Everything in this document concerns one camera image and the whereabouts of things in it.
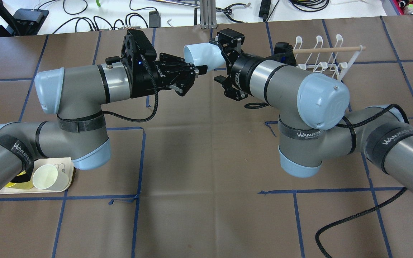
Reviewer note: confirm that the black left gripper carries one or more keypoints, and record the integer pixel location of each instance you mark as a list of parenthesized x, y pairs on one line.
[(142, 83)]

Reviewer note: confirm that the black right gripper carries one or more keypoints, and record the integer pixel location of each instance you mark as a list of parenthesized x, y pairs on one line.
[(243, 70)]

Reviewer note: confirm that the light blue ikea cup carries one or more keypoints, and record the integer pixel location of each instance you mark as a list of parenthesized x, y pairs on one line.
[(204, 54)]

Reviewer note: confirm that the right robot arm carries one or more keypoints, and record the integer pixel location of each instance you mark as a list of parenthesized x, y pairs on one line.
[(313, 123)]

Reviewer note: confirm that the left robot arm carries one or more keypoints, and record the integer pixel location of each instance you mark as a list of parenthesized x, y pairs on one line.
[(74, 97)]

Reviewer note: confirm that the yellow ikea cup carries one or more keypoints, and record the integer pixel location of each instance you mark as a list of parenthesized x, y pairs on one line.
[(23, 181)]

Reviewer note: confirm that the black power adapter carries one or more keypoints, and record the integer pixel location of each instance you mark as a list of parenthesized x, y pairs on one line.
[(154, 19)]

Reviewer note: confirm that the cream plastic tray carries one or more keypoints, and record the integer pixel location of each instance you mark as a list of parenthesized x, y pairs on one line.
[(64, 164)]

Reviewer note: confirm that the aluminium frame post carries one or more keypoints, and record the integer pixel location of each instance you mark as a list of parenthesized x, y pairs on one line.
[(208, 14)]

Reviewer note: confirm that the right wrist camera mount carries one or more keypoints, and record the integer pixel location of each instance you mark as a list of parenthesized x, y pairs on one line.
[(283, 53)]

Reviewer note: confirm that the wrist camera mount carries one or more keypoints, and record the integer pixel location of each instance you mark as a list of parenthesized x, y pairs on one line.
[(128, 76), (283, 53)]

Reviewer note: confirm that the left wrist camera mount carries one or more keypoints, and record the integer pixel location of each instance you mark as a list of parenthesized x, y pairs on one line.
[(128, 76)]

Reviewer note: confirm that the white wire cup rack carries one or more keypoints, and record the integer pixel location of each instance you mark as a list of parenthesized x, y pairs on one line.
[(333, 61)]

